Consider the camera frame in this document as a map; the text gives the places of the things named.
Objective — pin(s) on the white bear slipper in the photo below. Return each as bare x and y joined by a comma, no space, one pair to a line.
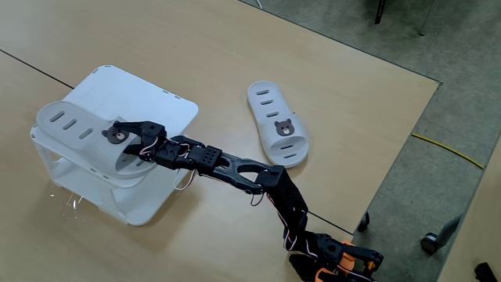
299,141
74,139

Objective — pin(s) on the white plastic box shelf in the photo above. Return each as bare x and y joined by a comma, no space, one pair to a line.
137,98

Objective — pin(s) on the black table caster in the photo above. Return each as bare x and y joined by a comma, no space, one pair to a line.
364,222

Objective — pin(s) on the black chair leg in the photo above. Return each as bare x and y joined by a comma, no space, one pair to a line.
380,11

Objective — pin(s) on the chair leg with grey caster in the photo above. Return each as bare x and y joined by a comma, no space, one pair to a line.
430,243

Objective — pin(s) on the metal chair leg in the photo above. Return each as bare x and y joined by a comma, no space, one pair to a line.
427,17

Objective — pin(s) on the black object on table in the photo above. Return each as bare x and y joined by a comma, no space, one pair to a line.
485,273

